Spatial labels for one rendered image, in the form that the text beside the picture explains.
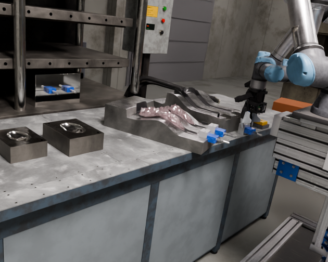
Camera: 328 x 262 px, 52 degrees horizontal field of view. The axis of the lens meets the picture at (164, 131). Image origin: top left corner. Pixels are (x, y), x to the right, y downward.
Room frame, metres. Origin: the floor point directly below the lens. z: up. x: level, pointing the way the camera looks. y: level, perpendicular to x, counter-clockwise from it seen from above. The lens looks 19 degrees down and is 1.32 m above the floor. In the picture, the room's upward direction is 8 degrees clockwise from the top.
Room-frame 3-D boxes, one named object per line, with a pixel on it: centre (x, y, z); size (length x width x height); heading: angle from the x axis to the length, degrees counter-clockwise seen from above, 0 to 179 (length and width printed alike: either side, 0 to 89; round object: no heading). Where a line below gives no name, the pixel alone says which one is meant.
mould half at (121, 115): (1.52, 0.01, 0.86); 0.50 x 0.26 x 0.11; 65
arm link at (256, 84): (1.66, -0.43, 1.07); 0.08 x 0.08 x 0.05
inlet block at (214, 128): (1.46, -0.27, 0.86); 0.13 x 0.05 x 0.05; 65
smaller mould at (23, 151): (1.10, 0.51, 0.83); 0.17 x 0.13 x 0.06; 48
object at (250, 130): (1.64, -0.44, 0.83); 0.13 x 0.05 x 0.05; 42
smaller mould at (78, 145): (1.23, 0.35, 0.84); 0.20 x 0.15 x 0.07; 48
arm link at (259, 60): (1.65, -0.43, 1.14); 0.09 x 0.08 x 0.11; 12
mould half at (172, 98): (1.84, -0.17, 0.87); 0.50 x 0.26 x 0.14; 48
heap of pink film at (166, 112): (1.52, 0.00, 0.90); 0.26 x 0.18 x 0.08; 65
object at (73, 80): (1.97, 0.79, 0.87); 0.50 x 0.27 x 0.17; 48
